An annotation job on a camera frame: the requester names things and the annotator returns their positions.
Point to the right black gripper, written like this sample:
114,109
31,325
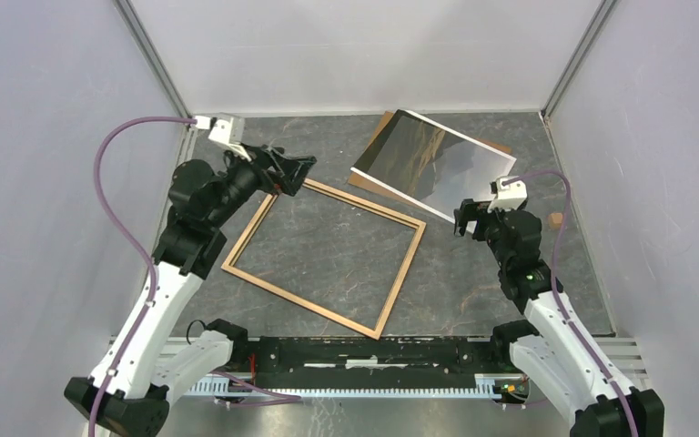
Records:
471,210

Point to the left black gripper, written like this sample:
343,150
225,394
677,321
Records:
290,170

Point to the landscape photo print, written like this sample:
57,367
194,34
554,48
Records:
428,163

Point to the wooden picture frame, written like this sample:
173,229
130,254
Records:
418,226

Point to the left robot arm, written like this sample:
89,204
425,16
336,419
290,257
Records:
128,393

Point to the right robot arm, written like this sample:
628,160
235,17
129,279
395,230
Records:
550,344

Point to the small wooden cube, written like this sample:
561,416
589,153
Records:
555,220

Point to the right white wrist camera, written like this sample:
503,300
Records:
509,193

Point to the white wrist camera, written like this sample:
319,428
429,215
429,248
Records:
226,131
509,193

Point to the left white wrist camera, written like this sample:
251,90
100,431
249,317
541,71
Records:
226,131

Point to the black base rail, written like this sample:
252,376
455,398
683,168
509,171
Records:
360,363

